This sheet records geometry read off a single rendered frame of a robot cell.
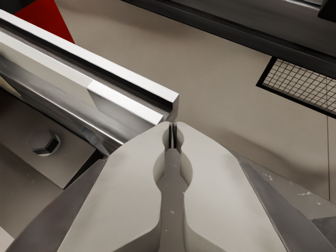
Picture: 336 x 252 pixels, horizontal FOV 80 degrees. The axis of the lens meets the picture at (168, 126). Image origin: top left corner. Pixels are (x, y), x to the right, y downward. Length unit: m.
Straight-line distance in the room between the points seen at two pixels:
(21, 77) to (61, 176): 0.10
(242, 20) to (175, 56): 1.33
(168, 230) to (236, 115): 1.19
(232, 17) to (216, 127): 1.00
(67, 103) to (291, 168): 1.26
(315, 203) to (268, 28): 0.23
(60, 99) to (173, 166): 0.14
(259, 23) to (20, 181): 0.37
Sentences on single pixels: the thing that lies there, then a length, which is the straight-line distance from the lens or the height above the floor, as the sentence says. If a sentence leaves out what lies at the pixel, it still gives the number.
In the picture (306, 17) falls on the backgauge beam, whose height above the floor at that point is 0.96.
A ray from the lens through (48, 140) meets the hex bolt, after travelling 0.25.
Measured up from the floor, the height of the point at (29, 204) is 0.87.
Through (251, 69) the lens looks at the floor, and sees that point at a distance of 1.67.
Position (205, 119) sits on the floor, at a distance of 1.32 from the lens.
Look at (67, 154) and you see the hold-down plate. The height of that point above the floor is 0.90.
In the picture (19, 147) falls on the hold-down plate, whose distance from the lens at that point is 0.28.
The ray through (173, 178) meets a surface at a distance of 0.25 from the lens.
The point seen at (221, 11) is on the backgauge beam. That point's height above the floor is 0.93.
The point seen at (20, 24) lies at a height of 1.00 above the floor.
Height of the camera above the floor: 1.11
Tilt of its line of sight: 61 degrees down
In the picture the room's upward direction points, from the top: 1 degrees counter-clockwise
